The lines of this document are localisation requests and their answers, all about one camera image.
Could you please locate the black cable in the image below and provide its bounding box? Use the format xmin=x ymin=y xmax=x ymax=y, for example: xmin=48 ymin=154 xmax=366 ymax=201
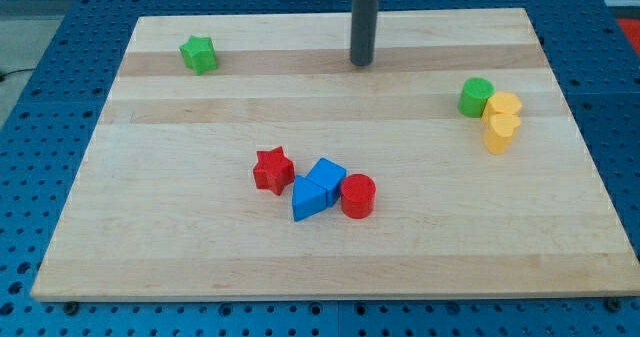
xmin=0 ymin=67 xmax=35 ymax=83

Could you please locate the wooden board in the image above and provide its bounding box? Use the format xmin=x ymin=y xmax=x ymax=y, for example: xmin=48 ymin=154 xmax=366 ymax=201
xmin=31 ymin=8 xmax=639 ymax=302

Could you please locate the yellow heart block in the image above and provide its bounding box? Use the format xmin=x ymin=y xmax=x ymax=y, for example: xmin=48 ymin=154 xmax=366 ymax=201
xmin=483 ymin=114 xmax=522 ymax=155

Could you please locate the green cylinder block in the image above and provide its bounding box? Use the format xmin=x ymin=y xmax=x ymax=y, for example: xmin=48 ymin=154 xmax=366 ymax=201
xmin=458 ymin=77 xmax=495 ymax=118

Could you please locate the blue triangle block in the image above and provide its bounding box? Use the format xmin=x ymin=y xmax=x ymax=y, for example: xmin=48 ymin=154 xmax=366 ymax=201
xmin=291 ymin=175 xmax=327 ymax=222

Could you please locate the red star block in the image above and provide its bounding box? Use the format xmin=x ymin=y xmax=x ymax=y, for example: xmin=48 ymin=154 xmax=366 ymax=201
xmin=253 ymin=146 xmax=295 ymax=196

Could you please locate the red cylinder block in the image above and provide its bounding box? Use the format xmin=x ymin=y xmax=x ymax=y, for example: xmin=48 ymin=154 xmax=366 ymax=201
xmin=340 ymin=174 xmax=376 ymax=219

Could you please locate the yellow hexagon block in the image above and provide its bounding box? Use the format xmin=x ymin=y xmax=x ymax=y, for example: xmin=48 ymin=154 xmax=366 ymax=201
xmin=481 ymin=91 xmax=522 ymax=124

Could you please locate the green star block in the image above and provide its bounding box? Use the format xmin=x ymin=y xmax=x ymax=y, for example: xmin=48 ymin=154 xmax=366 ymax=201
xmin=179 ymin=35 xmax=217 ymax=75

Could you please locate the blue cube block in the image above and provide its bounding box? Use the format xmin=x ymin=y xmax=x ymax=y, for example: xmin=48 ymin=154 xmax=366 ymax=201
xmin=306 ymin=157 xmax=347 ymax=207

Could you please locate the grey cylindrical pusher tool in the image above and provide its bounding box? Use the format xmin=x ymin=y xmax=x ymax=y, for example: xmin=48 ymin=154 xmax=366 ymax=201
xmin=350 ymin=0 xmax=379 ymax=67

